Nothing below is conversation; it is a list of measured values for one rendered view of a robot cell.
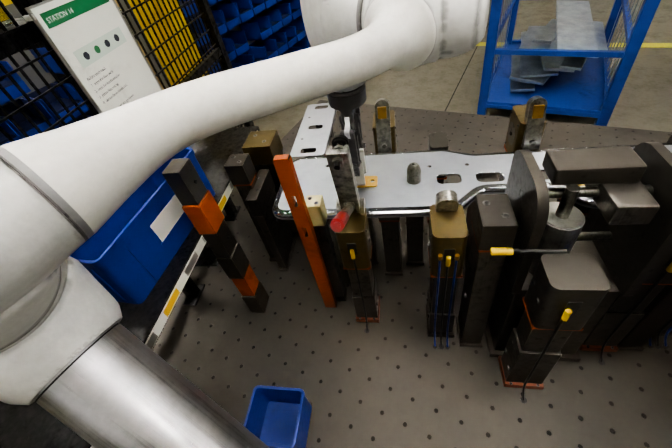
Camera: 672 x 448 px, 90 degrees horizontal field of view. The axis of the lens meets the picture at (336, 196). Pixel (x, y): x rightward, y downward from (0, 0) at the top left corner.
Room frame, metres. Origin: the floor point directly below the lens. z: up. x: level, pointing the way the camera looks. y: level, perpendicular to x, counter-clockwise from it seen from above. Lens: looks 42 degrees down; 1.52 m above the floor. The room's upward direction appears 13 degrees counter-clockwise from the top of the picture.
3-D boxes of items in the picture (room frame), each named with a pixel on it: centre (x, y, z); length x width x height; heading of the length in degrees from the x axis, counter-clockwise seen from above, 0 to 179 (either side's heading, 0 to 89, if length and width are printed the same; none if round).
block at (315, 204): (0.51, 0.05, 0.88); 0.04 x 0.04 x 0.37; 74
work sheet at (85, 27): (0.86, 0.44, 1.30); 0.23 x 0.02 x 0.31; 164
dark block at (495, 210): (0.34, -0.24, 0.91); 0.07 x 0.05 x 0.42; 164
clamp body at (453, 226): (0.37, -0.18, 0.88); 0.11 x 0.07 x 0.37; 164
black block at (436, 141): (0.74, -0.30, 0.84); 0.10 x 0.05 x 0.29; 164
